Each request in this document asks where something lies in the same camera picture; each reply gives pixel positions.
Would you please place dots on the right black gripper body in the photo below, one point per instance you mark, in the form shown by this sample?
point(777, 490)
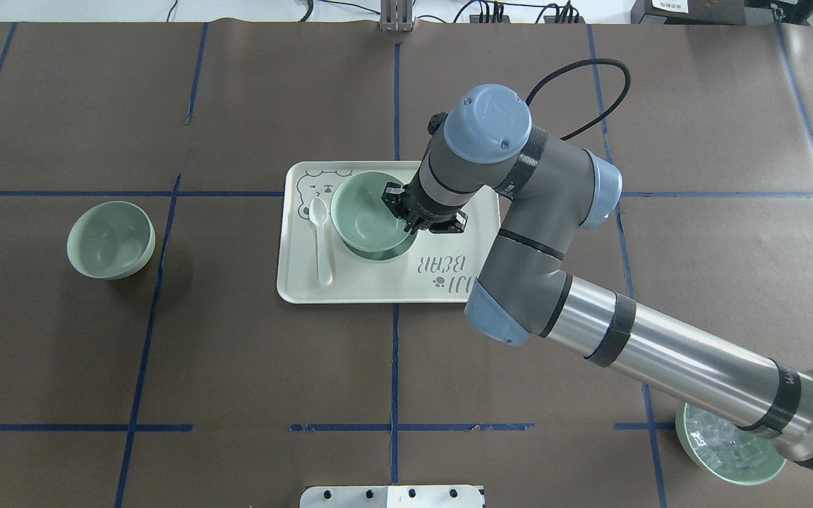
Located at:
point(426, 206)

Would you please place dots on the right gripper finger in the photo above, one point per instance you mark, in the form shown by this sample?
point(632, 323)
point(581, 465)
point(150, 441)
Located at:
point(393, 198)
point(454, 225)

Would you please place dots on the green bowl moved to tray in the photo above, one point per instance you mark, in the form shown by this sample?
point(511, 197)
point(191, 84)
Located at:
point(359, 215)

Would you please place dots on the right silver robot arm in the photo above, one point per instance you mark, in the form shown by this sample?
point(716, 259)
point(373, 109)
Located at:
point(555, 188)

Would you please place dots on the pale green bear tray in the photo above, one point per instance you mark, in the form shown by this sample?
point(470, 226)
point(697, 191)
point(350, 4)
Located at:
point(438, 268)

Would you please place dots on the green bowl on tray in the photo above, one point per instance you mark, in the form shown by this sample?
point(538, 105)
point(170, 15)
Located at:
point(384, 255)

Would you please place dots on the white plastic spoon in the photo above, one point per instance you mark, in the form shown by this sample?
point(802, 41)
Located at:
point(318, 215)

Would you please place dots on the green bowl with ice cubes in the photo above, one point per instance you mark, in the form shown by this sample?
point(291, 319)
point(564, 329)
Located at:
point(723, 450)

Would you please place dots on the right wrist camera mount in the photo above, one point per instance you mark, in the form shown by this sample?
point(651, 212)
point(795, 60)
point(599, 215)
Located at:
point(436, 122)

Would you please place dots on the aluminium frame post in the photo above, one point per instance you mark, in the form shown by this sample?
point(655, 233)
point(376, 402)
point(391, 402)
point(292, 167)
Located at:
point(397, 16)

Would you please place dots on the white pedestal column base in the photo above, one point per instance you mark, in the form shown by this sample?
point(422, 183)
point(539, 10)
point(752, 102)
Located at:
point(394, 496)

